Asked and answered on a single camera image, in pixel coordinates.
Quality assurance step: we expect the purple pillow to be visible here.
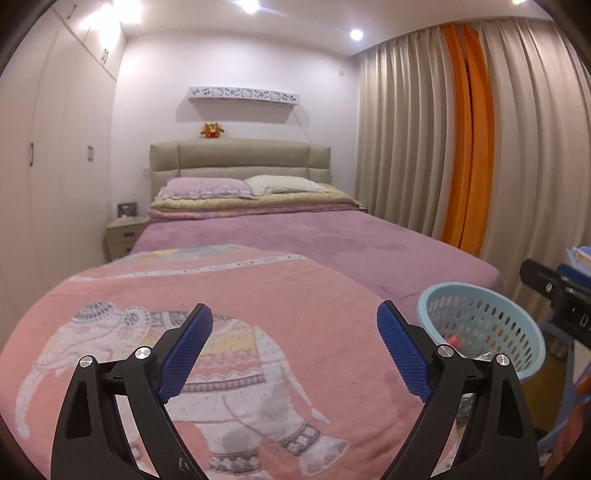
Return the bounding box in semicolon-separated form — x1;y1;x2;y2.
164;176;258;200

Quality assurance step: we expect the beige nightstand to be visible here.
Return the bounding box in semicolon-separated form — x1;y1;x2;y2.
106;217;149;263

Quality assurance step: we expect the white wardrobe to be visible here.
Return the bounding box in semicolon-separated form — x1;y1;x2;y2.
0;0;126;324

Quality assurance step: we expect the folded beige quilt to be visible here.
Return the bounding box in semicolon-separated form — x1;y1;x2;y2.
148;184;363;220

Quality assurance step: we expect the cream pillow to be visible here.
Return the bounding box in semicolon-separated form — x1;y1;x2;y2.
244;174;326;195

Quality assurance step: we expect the black device at right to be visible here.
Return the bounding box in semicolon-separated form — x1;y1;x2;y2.
542;244;591;365

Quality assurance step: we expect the beige curtain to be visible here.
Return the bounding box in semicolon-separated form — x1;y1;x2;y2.
478;11;591;296
353;25;462;245

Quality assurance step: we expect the orange curtain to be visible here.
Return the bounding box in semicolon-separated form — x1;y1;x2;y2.
438;23;497;257

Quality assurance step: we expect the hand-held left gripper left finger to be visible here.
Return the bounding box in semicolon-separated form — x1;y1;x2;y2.
50;302;214;480

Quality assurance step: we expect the bed with purple cover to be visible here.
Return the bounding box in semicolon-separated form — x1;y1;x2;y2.
131;182;504;305

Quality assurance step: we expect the pink elephant blanket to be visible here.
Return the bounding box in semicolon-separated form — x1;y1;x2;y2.
0;244;467;480

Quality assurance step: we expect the light blue plastic basket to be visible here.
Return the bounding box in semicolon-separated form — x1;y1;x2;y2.
417;282;546;383

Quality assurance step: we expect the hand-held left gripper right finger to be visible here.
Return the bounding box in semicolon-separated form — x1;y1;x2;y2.
376;300;541;480

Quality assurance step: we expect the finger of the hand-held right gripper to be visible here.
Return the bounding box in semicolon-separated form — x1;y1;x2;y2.
519;258;575;298

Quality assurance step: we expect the white wall shelf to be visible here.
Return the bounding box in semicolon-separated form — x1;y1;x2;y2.
187;85;301;106

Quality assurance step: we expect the beige padded headboard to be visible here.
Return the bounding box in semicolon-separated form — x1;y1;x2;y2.
148;141;333;204

